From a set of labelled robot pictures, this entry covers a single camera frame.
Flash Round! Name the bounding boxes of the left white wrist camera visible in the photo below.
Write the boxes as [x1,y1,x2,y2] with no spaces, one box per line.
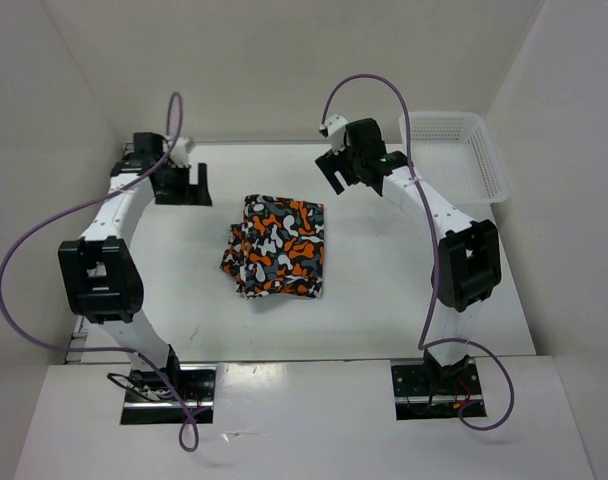
[165,136,195,168]

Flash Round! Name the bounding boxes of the purple cable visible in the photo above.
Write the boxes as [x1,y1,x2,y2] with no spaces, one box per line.
[320,74,515,432]
[0,91,205,452]

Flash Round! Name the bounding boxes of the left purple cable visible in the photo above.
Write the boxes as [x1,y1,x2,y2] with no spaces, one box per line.
[0,91,205,452]

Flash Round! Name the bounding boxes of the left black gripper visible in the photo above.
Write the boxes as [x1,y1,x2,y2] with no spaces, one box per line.
[155,162,211,207]

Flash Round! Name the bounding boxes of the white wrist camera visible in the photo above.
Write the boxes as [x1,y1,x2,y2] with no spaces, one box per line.
[165,136,195,168]
[318,114,348,155]

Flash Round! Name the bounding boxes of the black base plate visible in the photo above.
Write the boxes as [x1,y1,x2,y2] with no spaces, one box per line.
[390,358,487,421]
[108,365,216,426]

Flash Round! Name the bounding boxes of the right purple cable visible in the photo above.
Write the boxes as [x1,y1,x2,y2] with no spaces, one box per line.
[320,74,515,432]

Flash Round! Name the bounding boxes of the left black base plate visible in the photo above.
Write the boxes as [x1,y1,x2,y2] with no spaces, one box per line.
[108,365,216,426]

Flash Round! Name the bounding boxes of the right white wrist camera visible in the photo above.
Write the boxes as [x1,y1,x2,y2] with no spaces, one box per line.
[318,114,348,155]

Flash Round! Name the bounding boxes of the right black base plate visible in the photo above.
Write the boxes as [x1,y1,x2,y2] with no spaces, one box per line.
[390,358,487,421]

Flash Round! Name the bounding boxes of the orange camouflage shorts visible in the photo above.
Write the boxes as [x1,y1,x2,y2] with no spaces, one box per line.
[220,194,325,299]

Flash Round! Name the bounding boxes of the white plastic basket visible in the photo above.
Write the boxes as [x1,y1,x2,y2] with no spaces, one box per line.
[399,111,509,205]

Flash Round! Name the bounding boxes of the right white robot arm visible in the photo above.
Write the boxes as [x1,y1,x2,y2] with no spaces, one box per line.
[315,115,501,393]

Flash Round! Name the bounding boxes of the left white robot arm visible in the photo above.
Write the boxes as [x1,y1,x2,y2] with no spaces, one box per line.
[58,132,212,401]

